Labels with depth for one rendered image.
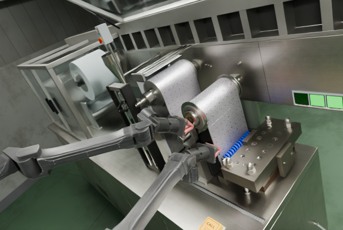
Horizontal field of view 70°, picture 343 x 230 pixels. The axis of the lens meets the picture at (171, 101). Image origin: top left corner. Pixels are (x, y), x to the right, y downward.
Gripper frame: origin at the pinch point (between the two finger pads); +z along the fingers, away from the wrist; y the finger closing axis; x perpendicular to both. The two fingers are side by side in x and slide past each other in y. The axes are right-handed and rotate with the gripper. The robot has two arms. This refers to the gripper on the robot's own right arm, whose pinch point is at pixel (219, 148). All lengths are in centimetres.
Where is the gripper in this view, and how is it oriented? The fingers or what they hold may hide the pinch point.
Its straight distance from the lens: 112.8
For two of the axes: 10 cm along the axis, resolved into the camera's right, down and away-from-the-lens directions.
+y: 6.4, 1.1, -7.6
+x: 0.4, -9.9, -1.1
